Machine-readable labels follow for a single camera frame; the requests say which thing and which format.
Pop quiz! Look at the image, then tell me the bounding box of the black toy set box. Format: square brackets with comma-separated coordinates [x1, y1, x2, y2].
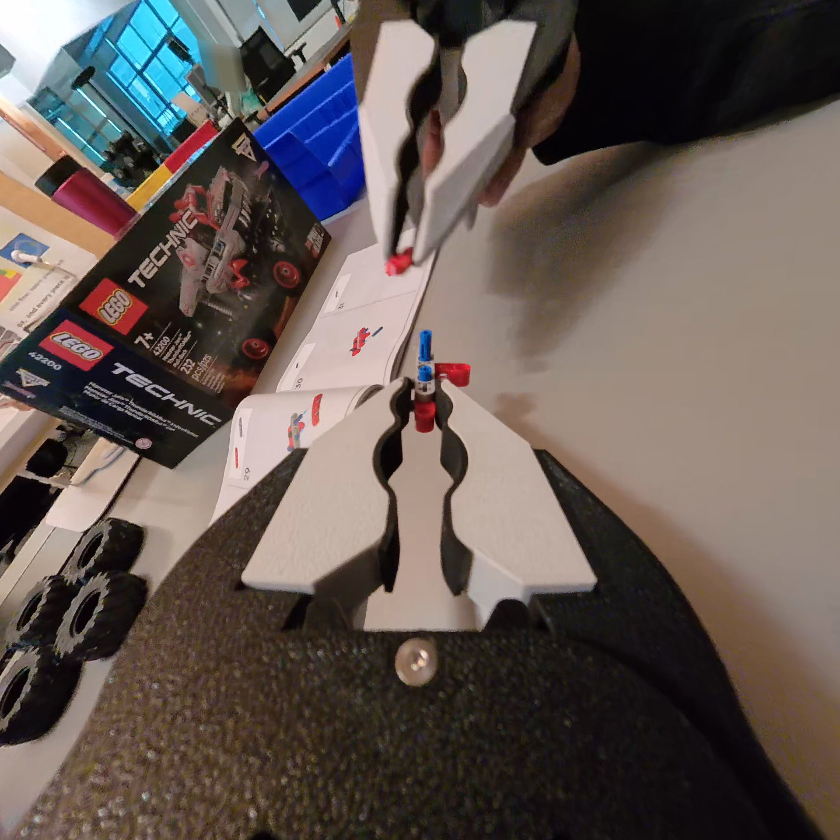
[0, 117, 332, 471]

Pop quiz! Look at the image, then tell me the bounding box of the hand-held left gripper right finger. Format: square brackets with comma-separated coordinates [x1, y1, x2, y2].
[437, 381, 599, 631]

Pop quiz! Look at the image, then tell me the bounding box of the black office chair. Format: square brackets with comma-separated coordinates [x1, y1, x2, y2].
[239, 26, 296, 99]

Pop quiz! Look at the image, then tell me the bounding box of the white printed sign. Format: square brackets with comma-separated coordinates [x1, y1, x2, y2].
[0, 220, 98, 342]

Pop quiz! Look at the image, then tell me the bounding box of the person's right forearm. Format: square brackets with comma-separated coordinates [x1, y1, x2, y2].
[532, 0, 840, 166]

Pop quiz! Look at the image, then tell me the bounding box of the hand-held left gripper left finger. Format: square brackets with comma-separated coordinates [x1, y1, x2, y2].
[241, 378, 405, 631]

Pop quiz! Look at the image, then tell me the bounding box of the white instruction booklet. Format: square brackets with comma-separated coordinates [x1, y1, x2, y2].
[209, 228, 439, 526]

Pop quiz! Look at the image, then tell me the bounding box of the person's right hand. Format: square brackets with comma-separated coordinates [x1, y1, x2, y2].
[421, 38, 583, 211]

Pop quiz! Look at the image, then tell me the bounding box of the maroon round stool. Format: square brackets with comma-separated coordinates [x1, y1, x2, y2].
[52, 167, 139, 237]

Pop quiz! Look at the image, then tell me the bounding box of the black toy tire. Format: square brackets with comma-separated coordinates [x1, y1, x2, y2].
[7, 576, 73, 647]
[69, 518, 145, 581]
[56, 571, 148, 660]
[0, 643, 83, 746]

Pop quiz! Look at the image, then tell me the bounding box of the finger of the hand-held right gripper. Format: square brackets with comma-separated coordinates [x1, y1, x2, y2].
[356, 21, 441, 258]
[412, 18, 540, 265]

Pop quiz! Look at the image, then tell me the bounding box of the blue storage bin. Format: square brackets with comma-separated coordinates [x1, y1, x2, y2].
[252, 108, 366, 222]
[279, 52, 358, 132]

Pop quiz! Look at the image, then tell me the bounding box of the red grey toy brick assembly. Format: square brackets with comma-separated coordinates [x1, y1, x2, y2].
[412, 330, 472, 435]

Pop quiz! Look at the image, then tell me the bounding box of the red yellow block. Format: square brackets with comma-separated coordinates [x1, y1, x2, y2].
[125, 118, 221, 211]

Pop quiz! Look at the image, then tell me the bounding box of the large window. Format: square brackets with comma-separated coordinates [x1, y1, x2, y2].
[26, 0, 204, 172]

